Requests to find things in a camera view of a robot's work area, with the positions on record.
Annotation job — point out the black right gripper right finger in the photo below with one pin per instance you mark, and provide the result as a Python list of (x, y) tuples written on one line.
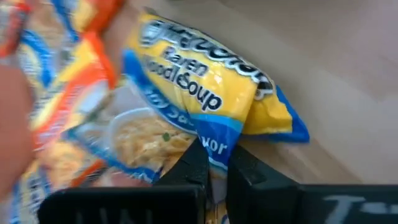
[(264, 199)]

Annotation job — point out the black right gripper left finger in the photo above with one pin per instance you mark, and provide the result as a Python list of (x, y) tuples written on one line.
[(124, 205)]

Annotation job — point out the orange chicken ramen pack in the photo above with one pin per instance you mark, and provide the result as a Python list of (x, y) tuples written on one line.
[(77, 84), (59, 158)]

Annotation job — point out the blue soy sauce ramen pack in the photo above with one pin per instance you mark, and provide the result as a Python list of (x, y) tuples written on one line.
[(199, 81)]

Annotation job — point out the orange plastic bin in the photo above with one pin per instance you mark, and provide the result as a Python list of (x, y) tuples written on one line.
[(12, 124)]

